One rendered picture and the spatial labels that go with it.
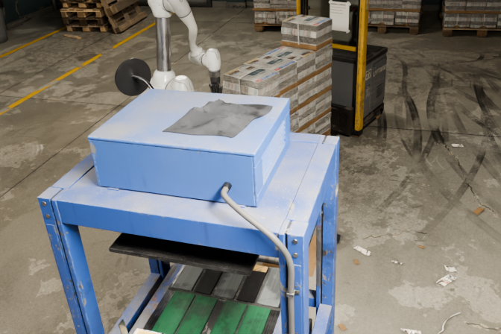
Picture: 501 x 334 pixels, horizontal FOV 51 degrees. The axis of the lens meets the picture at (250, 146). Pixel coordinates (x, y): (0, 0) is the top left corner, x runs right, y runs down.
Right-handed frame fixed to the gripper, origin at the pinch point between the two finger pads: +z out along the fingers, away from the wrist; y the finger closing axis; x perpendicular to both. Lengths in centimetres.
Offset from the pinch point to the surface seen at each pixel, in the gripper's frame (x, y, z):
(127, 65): 140, -80, -85
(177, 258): 179, -140, -35
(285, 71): -66, -18, -6
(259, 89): -27.7, -19.6, -3.8
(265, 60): -72, 7, -10
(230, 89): -26.6, 8.7, 1.4
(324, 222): 114, -162, -21
